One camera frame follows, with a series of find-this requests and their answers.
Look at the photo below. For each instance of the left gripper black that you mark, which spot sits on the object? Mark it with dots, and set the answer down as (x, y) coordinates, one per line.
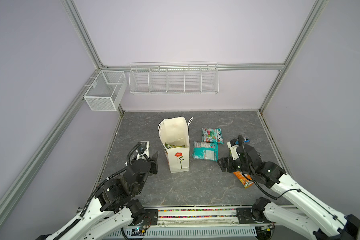
(154, 163)

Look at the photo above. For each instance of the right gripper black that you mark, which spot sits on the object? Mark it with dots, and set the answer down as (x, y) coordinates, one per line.
(223, 164)

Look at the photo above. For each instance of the green Fox's candy bag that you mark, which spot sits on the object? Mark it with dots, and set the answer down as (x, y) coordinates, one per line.
(168, 146)

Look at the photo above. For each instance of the white floral paper bag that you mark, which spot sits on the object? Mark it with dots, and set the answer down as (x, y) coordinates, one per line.
(175, 131)

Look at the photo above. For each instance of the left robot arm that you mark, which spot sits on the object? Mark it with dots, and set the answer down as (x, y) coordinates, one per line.
(112, 205)

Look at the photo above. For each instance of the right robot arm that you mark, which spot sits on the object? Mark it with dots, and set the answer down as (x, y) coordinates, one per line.
(286, 202)

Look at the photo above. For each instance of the orange Fox's fruits bag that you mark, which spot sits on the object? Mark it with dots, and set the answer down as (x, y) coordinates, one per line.
(244, 179)

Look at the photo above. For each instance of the teal Fox's candy bag back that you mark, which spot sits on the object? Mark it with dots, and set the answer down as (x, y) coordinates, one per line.
(205, 151)

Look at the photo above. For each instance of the teal fox's candy bag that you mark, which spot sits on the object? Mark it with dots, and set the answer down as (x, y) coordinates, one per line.
(205, 151)
(210, 135)

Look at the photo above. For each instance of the teal Fox's candy bag front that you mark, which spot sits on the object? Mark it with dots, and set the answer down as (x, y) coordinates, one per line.
(210, 135)

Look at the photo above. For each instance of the blue M&M's packet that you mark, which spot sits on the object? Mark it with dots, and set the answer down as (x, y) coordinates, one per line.
(237, 142)

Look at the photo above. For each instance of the small white mesh basket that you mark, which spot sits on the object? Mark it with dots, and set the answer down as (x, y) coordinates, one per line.
(106, 91)

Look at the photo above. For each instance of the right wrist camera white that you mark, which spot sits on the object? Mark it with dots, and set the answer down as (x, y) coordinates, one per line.
(233, 151)

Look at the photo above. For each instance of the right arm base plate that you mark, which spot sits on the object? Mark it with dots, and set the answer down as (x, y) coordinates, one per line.
(250, 216)

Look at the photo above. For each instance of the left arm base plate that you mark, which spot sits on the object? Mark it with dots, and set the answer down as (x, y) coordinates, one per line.
(150, 216)

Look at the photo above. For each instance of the long white wire basket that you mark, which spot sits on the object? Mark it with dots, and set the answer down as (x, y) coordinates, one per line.
(174, 78)

